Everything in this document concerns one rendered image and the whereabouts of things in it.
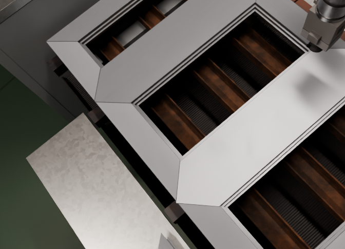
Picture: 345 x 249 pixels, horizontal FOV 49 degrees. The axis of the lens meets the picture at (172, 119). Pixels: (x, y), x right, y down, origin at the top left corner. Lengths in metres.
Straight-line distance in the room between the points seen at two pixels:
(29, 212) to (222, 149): 1.38
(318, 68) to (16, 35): 1.03
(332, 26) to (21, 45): 1.06
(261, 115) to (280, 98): 0.08
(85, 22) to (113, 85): 0.30
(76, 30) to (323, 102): 0.90
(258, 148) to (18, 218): 1.52
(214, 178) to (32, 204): 1.35
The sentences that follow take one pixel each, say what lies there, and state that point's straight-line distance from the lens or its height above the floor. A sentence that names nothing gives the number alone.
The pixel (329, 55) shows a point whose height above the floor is 0.85.
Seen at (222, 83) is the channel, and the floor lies 0.68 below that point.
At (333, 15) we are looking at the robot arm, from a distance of 1.00.
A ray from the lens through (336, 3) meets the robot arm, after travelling 0.97.
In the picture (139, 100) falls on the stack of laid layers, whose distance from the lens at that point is 1.28.
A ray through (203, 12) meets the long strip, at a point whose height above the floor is 0.85.
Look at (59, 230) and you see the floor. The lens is 2.18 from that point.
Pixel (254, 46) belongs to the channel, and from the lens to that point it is 1.51.
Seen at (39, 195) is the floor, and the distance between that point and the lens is 2.27.
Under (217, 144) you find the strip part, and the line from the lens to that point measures 1.17.
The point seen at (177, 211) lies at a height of 0.77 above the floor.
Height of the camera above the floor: 1.97
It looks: 67 degrees down
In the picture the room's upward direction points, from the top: 24 degrees counter-clockwise
